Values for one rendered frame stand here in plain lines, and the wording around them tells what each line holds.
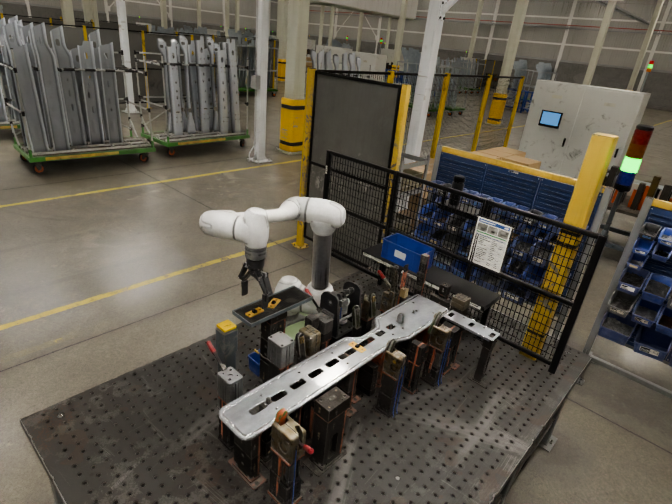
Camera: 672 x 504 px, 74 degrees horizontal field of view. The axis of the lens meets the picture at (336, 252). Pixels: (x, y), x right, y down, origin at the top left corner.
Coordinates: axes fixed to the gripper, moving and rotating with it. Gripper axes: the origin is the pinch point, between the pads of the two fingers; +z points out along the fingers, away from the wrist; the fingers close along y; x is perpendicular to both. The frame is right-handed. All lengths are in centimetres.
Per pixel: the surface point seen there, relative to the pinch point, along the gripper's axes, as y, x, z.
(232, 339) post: 2.9, -14.1, 13.2
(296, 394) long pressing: 37.2, -9.0, 23.4
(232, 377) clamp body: 17.9, -25.5, 17.4
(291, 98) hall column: -559, 560, 10
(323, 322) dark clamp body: 17.7, 27.4, 15.6
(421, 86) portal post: -195, 444, -61
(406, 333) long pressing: 44, 61, 23
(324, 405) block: 51, -8, 21
